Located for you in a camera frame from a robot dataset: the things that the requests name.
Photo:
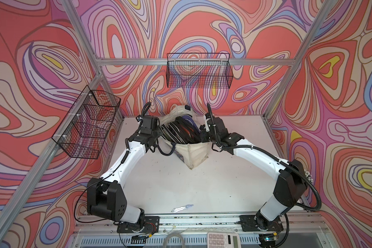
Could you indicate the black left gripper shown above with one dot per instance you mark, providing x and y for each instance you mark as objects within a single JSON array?
[{"x": 158, "y": 131}]

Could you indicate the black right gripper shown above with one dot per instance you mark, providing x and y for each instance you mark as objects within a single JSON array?
[{"x": 203, "y": 135}]

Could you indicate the cream canvas tote bag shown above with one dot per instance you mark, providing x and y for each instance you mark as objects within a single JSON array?
[{"x": 192, "y": 155}]

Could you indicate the purple ping pong paddle case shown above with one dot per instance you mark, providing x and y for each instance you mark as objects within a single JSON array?
[{"x": 189, "y": 120}]

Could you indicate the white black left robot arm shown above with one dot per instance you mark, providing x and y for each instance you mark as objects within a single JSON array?
[{"x": 105, "y": 195}]

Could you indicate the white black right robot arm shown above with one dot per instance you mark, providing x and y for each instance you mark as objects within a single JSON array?
[{"x": 291, "y": 179}]

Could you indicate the black ping pong case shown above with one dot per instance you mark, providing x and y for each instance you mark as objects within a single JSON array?
[{"x": 181, "y": 132}]

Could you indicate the small foil wrapper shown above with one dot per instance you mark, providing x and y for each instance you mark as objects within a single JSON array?
[{"x": 181, "y": 208}]

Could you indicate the mesh cup of pencils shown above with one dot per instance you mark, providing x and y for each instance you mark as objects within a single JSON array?
[{"x": 309, "y": 179}]

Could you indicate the white pink calculator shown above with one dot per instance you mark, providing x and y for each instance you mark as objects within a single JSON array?
[{"x": 223, "y": 240}]

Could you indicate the black wire basket back wall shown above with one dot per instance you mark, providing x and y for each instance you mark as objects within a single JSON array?
[{"x": 199, "y": 70}]

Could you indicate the black wire basket wall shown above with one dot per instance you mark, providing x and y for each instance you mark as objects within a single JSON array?
[
  {"x": 86, "y": 126},
  {"x": 199, "y": 70}
]

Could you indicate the black wire basket left wall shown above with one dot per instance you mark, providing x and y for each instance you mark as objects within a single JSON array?
[{"x": 86, "y": 126}]

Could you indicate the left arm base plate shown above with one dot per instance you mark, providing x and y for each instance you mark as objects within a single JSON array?
[{"x": 145, "y": 225}]

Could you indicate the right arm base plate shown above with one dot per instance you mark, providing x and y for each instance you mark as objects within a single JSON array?
[{"x": 252, "y": 223}]

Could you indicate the aluminium rail front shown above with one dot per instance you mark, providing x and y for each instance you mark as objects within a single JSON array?
[{"x": 300, "y": 221}]

